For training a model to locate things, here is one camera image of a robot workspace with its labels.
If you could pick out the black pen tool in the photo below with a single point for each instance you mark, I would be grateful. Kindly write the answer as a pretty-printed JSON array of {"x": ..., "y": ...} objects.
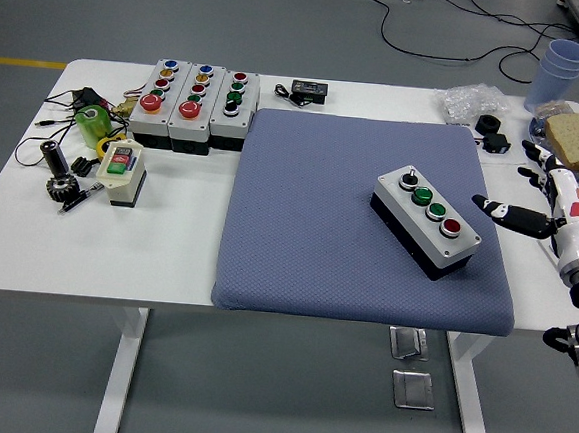
[{"x": 77, "y": 202}]

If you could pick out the small black display module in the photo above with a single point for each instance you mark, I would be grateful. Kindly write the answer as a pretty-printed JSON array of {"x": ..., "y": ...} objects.
[{"x": 309, "y": 90}]

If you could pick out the brass fitting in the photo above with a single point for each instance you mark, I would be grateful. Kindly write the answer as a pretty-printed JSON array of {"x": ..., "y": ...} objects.
[{"x": 124, "y": 108}]

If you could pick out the translucent green tape roll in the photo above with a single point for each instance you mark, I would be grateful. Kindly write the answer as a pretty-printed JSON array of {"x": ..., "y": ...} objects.
[{"x": 93, "y": 128}]

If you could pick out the five-button grey control box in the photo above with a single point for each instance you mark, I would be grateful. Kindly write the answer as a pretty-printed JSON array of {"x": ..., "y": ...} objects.
[
  {"x": 144, "y": 120},
  {"x": 186, "y": 127}
]

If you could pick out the clear plastic bag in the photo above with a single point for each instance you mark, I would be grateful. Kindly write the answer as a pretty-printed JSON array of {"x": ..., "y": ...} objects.
[{"x": 471, "y": 103}]

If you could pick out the cream red-green switch box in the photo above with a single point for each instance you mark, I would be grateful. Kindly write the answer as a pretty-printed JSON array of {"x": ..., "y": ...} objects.
[{"x": 121, "y": 183}]

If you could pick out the white table leg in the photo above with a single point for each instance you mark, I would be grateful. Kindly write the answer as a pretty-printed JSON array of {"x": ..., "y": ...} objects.
[
  {"x": 470, "y": 401},
  {"x": 119, "y": 373}
]

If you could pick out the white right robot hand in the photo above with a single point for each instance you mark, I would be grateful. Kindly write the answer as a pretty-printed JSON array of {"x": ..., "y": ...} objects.
[{"x": 570, "y": 223}]

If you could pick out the stacked pale blue cups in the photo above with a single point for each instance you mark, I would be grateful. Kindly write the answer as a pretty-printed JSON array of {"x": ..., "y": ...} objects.
[{"x": 551, "y": 81}]

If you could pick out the tilted metal floor socket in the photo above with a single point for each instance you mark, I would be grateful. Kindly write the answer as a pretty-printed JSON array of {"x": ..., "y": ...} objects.
[{"x": 409, "y": 342}]

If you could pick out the black power adapter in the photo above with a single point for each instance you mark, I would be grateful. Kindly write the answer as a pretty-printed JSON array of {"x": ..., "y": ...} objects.
[{"x": 89, "y": 98}]

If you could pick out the flat metal floor socket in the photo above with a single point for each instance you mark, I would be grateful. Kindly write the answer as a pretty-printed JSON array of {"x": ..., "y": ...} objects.
[{"x": 412, "y": 389}]

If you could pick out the black metal gear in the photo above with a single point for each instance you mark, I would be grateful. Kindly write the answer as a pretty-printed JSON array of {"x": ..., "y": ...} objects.
[{"x": 62, "y": 189}]

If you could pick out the black servo motor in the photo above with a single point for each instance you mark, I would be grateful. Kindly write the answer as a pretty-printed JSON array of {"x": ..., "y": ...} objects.
[{"x": 496, "y": 144}]

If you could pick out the black metal cylinder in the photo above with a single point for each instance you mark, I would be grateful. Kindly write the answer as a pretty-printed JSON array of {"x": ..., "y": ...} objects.
[{"x": 54, "y": 158}]

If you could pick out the four-button grey control box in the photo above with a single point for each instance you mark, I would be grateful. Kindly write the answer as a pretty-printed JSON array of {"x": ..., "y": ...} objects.
[{"x": 229, "y": 124}]

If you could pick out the four-button box with selector knob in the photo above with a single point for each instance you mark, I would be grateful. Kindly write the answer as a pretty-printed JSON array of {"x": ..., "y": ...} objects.
[{"x": 422, "y": 222}]

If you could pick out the blue-grey padded mat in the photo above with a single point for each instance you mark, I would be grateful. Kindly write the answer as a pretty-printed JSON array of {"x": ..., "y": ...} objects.
[{"x": 319, "y": 219}]

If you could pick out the yellow tape roll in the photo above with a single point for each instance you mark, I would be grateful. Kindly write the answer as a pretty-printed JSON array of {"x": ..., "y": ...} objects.
[{"x": 100, "y": 145}]

